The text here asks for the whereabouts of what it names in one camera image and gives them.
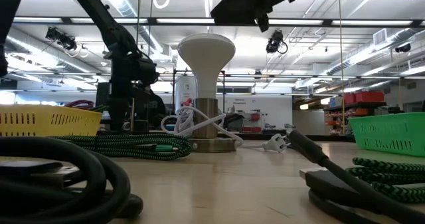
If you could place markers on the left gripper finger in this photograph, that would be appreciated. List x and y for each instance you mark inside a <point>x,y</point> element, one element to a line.
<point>121,116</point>
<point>142,117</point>

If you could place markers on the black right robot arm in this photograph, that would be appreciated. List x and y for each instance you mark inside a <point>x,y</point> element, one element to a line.
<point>252,4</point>

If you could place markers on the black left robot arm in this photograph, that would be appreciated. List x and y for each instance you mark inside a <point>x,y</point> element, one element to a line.
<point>106,28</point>

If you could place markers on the black monitor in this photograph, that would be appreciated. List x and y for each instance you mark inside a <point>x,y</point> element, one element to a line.
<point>102,94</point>

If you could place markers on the black bar with light panels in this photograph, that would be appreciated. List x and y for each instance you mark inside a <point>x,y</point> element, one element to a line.
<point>152,20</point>

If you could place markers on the white bulb lamp metal base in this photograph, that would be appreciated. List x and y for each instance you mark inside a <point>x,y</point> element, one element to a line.
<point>206,61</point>

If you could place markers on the yellow plastic basket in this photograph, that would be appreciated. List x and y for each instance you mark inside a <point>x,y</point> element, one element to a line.
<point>41,128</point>

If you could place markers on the black storage shelf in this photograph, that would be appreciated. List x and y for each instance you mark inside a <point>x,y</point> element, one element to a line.
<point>352,105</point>

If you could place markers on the red storage bins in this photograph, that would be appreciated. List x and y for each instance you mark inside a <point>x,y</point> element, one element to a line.
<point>368,97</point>

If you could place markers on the green plastic basket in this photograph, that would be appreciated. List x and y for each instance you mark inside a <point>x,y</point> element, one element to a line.
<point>391,119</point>

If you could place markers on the black ceiling-hung camera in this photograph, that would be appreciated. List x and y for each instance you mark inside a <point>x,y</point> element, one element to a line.
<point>275,41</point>
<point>66,42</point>

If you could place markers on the silver ceiling duct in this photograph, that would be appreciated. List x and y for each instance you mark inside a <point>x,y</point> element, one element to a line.
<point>33,48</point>
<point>398,38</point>

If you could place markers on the small red wall bins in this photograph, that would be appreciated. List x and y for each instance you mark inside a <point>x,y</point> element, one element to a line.
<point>255,117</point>

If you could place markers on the small black ceiling camera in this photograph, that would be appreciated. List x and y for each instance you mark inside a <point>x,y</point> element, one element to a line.
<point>403,48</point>

